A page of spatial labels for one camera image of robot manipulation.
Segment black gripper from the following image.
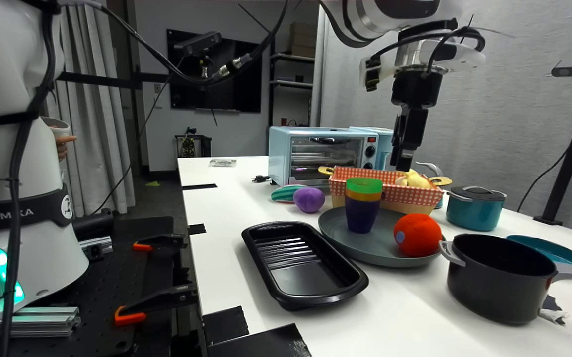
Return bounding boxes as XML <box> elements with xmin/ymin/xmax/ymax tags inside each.
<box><xmin>391</xmin><ymin>66</ymin><xmax>444</xmax><ymax>173</ymax></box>

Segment red toy tomato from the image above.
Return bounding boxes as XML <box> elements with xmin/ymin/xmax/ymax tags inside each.
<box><xmin>391</xmin><ymin>212</ymin><xmax>444</xmax><ymax>260</ymax></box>

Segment black toy pot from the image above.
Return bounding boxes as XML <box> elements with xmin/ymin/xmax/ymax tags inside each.
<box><xmin>438</xmin><ymin>232</ymin><xmax>572</xmax><ymax>327</ymax></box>

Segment teal toy pot with lid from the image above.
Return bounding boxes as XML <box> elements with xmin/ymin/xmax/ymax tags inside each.
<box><xmin>444</xmin><ymin>185</ymin><xmax>508</xmax><ymax>234</ymax></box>

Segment yellow toy banana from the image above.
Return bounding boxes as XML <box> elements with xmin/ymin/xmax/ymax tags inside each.
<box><xmin>393</xmin><ymin>169</ymin><xmax>434</xmax><ymax>191</ymax></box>

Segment orange checkered basket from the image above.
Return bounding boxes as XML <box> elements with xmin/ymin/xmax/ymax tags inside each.
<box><xmin>315</xmin><ymin>165</ymin><xmax>454</xmax><ymax>218</ymax></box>

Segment green plastic cup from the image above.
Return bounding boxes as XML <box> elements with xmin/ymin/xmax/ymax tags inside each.
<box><xmin>343</xmin><ymin>177</ymin><xmax>385</xmax><ymax>197</ymax></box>

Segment yellow plastic cup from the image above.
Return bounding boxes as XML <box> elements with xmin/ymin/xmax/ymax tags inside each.
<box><xmin>345</xmin><ymin>189</ymin><xmax>383</xmax><ymax>204</ymax></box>

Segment light blue toy oven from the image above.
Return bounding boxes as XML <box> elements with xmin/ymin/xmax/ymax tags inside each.
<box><xmin>266</xmin><ymin>125</ymin><xmax>397</xmax><ymax>189</ymax></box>

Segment navy plastic cup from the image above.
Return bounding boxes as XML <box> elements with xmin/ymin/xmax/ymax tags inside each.
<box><xmin>343</xmin><ymin>197</ymin><xmax>383</xmax><ymax>236</ymax></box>

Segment grey round plate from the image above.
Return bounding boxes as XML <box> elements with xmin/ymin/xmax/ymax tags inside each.
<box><xmin>315</xmin><ymin>206</ymin><xmax>448</xmax><ymax>272</ymax></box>

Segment purple toy ball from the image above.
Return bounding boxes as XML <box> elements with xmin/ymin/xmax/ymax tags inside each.
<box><xmin>291</xmin><ymin>185</ymin><xmax>327</xmax><ymax>216</ymax></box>

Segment black ribbed grill tray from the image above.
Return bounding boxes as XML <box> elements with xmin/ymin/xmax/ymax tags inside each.
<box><xmin>240</xmin><ymin>220</ymin><xmax>371</xmax><ymax>314</ymax></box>

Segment blue plate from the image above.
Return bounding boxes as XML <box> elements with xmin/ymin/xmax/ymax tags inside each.
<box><xmin>504</xmin><ymin>232</ymin><xmax>572</xmax><ymax>268</ymax></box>

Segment black orange clamp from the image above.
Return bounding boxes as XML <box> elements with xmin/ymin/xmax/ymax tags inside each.
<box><xmin>113</xmin><ymin>282</ymin><xmax>198</xmax><ymax>327</ymax></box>
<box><xmin>131</xmin><ymin>232</ymin><xmax>190</xmax><ymax>260</ymax></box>

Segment black robot stand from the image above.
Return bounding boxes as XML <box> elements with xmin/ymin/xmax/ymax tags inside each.
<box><xmin>0</xmin><ymin>214</ymin><xmax>210</xmax><ymax>357</ymax></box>

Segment pleated fabric curtain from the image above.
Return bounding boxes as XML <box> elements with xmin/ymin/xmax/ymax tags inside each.
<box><xmin>39</xmin><ymin>0</ymin><xmax>139</xmax><ymax>220</ymax></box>

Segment dark wall shelf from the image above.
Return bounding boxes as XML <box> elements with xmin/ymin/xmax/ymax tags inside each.
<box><xmin>268</xmin><ymin>22</ymin><xmax>319</xmax><ymax>129</ymax></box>

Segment black wall monitor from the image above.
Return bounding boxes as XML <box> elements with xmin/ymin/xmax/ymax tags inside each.
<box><xmin>164</xmin><ymin>28</ymin><xmax>264</xmax><ymax>115</ymax></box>

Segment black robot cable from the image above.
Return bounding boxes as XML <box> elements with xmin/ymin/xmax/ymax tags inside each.
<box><xmin>0</xmin><ymin>0</ymin><xmax>59</xmax><ymax>357</ymax></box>
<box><xmin>93</xmin><ymin>0</ymin><xmax>291</xmax><ymax>87</ymax></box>

